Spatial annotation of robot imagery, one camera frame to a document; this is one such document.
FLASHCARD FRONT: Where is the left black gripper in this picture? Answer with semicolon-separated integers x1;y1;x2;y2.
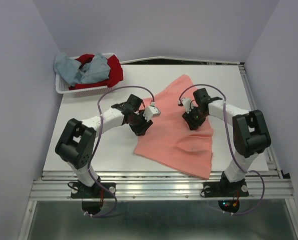
128;109;152;137

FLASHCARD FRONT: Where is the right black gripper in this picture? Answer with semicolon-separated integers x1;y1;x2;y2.
181;106;207;132

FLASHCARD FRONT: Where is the pink pleated skirt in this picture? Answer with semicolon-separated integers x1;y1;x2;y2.
134;75;213;179

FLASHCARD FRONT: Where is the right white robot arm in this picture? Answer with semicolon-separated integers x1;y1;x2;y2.
178;84;271;198

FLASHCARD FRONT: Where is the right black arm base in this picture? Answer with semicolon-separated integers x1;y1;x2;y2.
200;181;249;199

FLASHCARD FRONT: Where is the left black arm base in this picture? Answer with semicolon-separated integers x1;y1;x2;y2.
67;181;115;199

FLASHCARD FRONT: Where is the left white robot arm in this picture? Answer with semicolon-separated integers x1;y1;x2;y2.
55;94;160;199

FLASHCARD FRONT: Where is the red skirt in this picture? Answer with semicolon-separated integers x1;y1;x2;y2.
68;53;124;91

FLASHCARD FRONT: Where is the light blue denim skirt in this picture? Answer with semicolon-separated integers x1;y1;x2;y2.
54;52;111;87

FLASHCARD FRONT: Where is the white plastic basket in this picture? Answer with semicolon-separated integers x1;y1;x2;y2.
56;53;116;97

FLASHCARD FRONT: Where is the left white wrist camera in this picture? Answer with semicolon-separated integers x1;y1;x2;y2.
143;105;161;122

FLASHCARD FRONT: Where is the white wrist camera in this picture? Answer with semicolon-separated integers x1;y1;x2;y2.
178;97;195;113
143;105;161;122

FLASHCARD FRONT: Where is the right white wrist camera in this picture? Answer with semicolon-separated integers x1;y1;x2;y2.
178;97;195;113

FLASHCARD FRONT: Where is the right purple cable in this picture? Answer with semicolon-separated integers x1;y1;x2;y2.
177;84;266;217

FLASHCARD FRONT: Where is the aluminium mounting rail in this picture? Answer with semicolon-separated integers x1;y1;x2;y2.
29;170;294;201

